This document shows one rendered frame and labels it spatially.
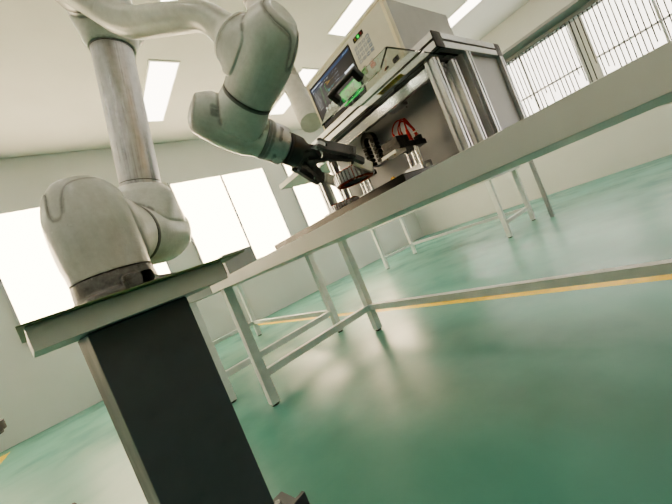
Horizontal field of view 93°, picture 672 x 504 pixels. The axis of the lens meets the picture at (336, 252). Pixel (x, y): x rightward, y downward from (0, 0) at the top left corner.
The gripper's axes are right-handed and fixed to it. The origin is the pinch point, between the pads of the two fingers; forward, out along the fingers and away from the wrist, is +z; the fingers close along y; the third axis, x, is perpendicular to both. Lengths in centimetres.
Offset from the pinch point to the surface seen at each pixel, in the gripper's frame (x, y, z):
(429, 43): 34.2, 20.0, 10.1
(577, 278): -16, 13, 104
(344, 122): 33.5, -18.5, 10.0
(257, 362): -54, -113, 24
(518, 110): 36, 21, 56
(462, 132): 11.2, 20.1, 21.5
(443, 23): 69, 10, 32
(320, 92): 50, -27, 4
